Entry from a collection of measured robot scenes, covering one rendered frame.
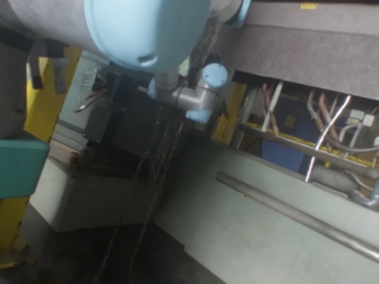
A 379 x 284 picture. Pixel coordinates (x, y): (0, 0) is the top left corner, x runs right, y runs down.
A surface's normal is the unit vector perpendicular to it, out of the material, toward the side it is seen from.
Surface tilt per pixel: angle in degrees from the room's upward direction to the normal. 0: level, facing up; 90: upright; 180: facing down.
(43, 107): 90
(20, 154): 90
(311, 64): 90
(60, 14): 139
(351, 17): 78
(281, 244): 90
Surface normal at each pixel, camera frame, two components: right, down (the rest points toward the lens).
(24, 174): 0.84, 0.33
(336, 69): -0.57, -0.19
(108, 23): -0.29, 0.63
